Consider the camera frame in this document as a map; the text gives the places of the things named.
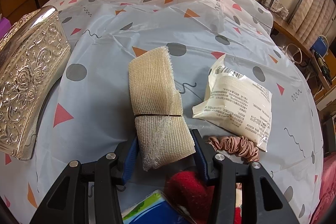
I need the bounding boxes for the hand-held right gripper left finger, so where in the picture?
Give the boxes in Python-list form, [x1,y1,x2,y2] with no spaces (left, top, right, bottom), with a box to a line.
[30,134,140,224]

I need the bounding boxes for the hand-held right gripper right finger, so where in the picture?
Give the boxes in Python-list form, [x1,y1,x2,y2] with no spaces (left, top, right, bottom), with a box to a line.
[191,129,298,224]

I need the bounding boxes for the red knit cloth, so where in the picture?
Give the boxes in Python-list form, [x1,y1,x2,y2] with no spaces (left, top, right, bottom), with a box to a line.
[164,171,242,224]

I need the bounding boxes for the pink scrunchie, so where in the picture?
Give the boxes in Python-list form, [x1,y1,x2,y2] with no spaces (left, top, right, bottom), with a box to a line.
[207,135,260,163]

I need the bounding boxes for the blue tissue pack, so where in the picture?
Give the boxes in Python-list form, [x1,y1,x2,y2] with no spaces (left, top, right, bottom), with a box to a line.
[121,189,190,224]

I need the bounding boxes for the beige gauze roll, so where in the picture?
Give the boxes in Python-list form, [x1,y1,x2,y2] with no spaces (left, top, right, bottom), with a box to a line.
[128,46,196,172]

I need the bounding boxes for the white plastic packet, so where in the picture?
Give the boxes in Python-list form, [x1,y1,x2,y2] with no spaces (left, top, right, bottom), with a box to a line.
[192,54,273,152]

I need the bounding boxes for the pink ruffled blanket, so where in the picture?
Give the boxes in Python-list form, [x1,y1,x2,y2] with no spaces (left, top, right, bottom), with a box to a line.
[309,155,334,224]

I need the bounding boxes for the ornate gold tissue box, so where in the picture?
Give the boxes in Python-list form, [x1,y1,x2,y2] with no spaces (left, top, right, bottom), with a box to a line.
[0,5,71,161]

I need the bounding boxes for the beige tote bag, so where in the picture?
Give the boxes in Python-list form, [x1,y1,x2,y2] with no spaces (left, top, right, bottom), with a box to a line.
[282,43,303,65]

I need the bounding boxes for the black device on chair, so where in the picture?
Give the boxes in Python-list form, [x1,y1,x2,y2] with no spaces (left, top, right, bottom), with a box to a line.
[314,52,332,79]

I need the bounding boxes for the wooden desk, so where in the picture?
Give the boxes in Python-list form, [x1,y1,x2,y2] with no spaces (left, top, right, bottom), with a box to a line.
[272,17,317,58]

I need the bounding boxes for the blue folding chair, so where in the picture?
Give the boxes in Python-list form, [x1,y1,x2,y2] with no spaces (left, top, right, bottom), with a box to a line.
[310,35,332,57]

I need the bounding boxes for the small boxes on desk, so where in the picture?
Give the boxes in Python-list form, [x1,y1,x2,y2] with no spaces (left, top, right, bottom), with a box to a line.
[261,0,290,20]

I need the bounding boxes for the purple cardboard box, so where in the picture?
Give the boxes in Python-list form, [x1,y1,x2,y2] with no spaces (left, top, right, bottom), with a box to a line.
[0,18,14,36]

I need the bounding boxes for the beige striped curtain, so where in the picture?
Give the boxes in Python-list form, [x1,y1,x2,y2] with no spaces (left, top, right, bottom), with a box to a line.
[288,0,336,49]

